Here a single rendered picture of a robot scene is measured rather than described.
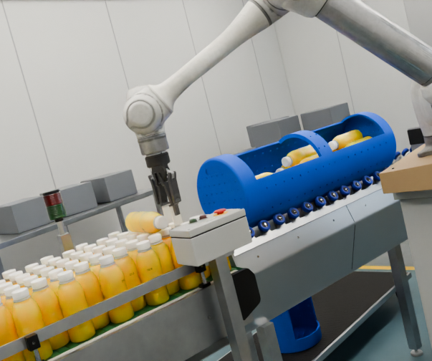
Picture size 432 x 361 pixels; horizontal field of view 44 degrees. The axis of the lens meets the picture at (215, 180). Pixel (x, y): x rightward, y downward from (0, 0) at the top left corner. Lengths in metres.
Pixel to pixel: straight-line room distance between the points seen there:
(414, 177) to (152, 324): 0.89
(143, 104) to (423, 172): 0.86
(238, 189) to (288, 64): 6.23
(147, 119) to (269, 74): 6.29
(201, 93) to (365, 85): 2.21
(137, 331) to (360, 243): 1.09
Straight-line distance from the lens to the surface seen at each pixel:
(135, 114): 1.43
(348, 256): 2.19
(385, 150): 2.33
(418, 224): 1.85
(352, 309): 3.15
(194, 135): 6.35
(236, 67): 7.16
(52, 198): 1.93
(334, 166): 2.07
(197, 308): 1.55
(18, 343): 1.37
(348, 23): 1.55
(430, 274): 1.91
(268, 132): 5.72
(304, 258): 1.96
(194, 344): 1.57
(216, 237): 1.43
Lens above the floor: 1.36
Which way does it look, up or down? 6 degrees down
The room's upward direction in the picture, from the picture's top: 14 degrees counter-clockwise
